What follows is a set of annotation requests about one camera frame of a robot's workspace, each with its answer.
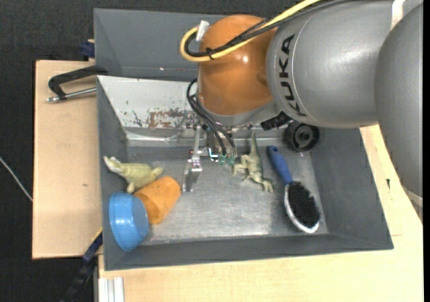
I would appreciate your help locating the black round spool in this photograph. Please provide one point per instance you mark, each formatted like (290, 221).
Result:
(299, 136)

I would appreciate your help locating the grey metal bin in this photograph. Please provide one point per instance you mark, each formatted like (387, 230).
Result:
(221, 210)

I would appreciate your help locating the pale green toy dinosaur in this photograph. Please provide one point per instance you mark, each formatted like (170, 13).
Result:
(252, 164)

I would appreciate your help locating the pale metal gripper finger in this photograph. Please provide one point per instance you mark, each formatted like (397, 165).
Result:
(192, 178)

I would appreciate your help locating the blue plastic bowl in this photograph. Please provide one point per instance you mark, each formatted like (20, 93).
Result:
(126, 221)

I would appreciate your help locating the black cylinder on white bracket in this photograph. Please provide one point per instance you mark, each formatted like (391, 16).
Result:
(274, 121)

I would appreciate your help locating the pale brown flat board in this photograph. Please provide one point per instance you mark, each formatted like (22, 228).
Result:
(64, 166)

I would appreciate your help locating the pale green toy crocodile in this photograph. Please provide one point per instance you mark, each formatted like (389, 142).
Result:
(136, 172)

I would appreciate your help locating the orange plastic cup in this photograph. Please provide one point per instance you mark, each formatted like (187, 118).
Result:
(161, 198)

